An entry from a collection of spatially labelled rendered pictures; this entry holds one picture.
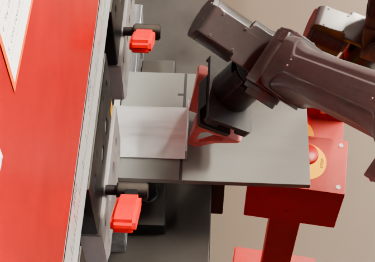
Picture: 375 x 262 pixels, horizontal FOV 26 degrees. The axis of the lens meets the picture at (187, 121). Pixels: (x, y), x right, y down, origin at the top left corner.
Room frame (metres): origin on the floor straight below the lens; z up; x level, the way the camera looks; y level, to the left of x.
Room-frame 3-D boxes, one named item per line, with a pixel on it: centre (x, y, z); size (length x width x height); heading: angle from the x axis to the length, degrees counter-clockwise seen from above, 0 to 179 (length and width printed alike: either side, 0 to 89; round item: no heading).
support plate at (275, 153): (0.63, -0.04, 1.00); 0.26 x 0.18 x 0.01; 88
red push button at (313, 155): (0.71, -0.20, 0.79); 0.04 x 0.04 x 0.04
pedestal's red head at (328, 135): (0.76, -0.19, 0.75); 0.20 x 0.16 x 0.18; 171
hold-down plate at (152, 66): (0.68, 0.05, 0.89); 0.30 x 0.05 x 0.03; 178
